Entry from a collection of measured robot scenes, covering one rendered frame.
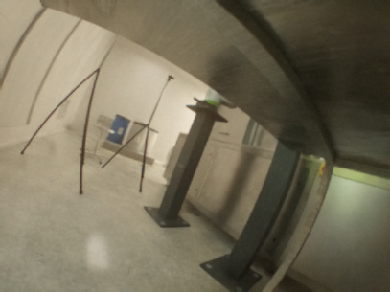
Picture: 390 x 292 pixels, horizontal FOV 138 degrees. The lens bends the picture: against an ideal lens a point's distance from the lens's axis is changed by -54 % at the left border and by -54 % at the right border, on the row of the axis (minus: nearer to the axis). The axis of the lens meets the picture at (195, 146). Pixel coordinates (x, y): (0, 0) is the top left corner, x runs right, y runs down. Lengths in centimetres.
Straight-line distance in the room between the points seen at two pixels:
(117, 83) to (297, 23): 447
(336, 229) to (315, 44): 92
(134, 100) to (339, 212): 449
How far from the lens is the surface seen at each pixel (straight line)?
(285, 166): 82
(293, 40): 16
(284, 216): 106
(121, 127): 378
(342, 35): 16
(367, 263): 104
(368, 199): 100
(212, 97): 128
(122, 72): 462
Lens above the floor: 57
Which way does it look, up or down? 3 degrees up
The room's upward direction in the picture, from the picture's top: 21 degrees clockwise
